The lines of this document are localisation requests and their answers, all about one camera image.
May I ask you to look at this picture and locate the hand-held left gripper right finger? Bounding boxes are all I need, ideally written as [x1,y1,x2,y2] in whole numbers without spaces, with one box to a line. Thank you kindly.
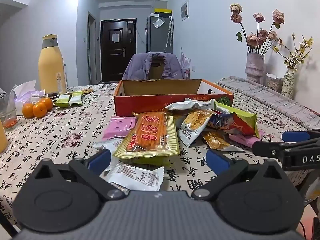
[191,149,288,202]

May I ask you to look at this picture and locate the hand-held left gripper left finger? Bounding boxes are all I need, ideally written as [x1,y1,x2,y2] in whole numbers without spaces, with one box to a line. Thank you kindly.
[31,148,130,202]

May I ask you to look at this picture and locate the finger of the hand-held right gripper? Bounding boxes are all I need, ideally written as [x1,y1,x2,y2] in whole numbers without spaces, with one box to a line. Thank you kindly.
[281,129,320,144]
[251,141,288,159]

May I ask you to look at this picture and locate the yellow red snack packet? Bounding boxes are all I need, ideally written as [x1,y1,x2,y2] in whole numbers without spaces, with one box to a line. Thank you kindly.
[207,112,237,130]

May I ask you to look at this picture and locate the white cracker picture packet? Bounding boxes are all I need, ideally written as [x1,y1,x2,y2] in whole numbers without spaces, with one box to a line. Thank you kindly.
[178,111,214,147]

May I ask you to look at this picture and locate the orange breadstick snack packet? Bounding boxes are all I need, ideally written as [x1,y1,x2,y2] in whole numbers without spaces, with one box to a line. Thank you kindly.
[113,111,180,158]

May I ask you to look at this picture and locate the orange cardboard box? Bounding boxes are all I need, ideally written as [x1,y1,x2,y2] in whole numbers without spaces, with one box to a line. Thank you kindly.
[114,79,235,117]

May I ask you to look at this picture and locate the small yellow snack packet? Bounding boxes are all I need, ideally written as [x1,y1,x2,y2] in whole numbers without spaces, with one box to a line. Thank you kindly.
[201,130,245,153]

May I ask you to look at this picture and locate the pink snack packet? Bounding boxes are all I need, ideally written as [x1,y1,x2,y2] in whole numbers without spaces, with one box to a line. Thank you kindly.
[229,130,265,148]
[102,116,137,139]

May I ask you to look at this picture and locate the green red snack packet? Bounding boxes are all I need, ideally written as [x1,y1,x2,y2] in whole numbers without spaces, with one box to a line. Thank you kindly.
[215,102,260,138]

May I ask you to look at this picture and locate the folded grey pink cover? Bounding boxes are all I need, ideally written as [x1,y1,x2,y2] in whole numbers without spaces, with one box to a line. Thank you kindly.
[215,76,320,130]

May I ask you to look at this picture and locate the green white snack packet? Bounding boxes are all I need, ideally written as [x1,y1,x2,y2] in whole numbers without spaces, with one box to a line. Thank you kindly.
[130,155,172,167]

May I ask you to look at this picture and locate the floral patterned vase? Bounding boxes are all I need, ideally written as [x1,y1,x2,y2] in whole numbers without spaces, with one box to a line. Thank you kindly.
[281,68,296,99]

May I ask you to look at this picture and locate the clear grain jar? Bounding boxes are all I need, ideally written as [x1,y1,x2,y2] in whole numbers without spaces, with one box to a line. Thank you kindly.
[265,73,284,93]

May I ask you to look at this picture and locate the silver snack packet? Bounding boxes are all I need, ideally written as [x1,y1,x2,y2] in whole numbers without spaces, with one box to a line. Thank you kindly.
[164,98,216,112]

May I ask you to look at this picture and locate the pink ribbed vase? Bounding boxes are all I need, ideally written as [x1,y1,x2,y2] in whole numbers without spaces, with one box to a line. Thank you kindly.
[245,52,265,84]

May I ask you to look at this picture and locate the yellow flower branches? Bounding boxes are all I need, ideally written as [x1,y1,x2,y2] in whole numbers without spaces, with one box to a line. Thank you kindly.
[274,32,314,70]

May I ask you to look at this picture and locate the small white labelled packet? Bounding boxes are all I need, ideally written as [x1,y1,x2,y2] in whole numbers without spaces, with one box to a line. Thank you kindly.
[30,92,48,103]

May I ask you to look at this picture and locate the purple padded jacket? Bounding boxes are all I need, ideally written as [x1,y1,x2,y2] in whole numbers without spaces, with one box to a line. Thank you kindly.
[122,52,187,80]

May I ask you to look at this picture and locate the yellow container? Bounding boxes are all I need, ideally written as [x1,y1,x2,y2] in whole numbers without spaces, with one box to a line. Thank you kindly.
[0,119,8,153]

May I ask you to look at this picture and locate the clear glass cup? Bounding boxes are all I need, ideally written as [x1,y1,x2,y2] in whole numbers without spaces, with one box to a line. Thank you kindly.
[0,92,18,130]

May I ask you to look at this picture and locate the pale purple plastic bag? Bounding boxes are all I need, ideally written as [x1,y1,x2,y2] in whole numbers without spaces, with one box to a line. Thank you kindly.
[12,80,45,115]

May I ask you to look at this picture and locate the brown chair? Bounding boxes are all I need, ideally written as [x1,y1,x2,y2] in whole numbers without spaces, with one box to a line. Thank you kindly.
[147,55,165,80]

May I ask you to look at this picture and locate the yellow bottle grey collar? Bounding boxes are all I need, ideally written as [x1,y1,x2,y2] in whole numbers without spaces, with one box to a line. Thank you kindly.
[38,34,67,94]

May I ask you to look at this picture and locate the dried pink roses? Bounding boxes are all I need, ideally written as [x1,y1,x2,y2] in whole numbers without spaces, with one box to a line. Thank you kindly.
[229,3,285,55]

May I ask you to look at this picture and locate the dark entrance door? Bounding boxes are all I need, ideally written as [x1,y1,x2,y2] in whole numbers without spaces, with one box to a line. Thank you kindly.
[100,19,137,83]

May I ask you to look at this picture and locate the pale feather decoration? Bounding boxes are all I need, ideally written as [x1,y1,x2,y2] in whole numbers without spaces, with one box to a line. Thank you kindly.
[179,47,192,68]

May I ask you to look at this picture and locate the grey interior door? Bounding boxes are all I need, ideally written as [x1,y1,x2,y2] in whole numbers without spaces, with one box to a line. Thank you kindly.
[87,11,97,84]

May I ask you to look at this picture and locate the grey refrigerator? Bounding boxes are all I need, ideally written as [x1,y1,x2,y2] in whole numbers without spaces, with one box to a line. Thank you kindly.
[146,15,173,54]

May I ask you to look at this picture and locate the hanging folded umbrella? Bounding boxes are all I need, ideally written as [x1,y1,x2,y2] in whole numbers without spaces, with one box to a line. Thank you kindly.
[166,16,174,47]

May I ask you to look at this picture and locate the yellow black box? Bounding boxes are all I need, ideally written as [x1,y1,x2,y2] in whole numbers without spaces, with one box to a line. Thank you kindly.
[154,8,173,17]

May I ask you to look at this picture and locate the wall electrical panel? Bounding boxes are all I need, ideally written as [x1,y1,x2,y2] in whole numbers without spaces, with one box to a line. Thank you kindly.
[180,0,190,20]

